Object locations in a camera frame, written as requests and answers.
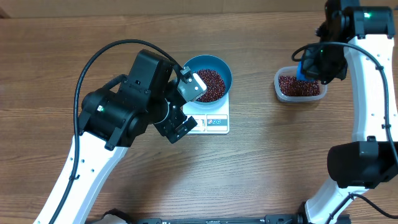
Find blue plastic measuring scoop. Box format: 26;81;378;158
296;62;315;82

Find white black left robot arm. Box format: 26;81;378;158
35;49;207;223

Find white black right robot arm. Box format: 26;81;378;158
299;0;397;223

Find white digital kitchen scale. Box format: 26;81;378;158
183;93;230;134

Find red beans in bowl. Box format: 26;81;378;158
197;69;226;103

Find teal metal bowl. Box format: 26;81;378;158
184;55;233;96

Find clear plastic bean container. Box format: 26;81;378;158
274;66;328;103

